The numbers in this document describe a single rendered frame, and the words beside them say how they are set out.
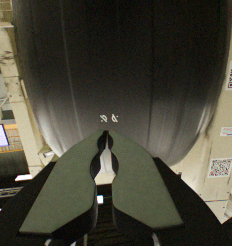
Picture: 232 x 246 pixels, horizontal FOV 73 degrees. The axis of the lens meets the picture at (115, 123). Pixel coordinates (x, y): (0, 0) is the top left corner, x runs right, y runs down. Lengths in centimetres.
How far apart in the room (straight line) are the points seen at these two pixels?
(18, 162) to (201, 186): 1224
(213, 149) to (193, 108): 35
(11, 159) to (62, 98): 1244
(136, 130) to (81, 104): 8
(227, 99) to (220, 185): 30
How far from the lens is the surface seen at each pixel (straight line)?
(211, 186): 67
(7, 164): 1293
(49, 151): 101
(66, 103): 21
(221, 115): 54
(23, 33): 25
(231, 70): 52
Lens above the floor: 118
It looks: 21 degrees up
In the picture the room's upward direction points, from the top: 177 degrees clockwise
